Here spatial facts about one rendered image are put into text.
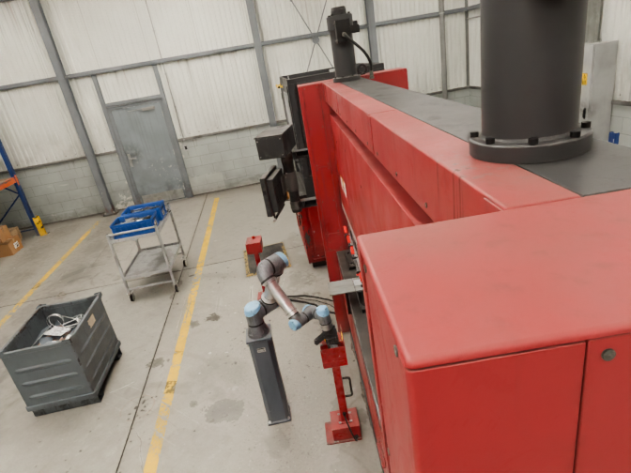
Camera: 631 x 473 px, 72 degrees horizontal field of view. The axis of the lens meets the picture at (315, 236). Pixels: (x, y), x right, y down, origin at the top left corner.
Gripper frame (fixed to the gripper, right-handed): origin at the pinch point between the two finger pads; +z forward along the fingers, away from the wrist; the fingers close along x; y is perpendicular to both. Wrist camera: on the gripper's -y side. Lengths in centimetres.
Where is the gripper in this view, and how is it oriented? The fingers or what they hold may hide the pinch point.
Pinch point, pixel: (330, 354)
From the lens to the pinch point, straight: 290.0
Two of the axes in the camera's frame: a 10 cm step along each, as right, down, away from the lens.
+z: 2.4, 8.9, 3.8
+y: 9.7, -2.4, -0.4
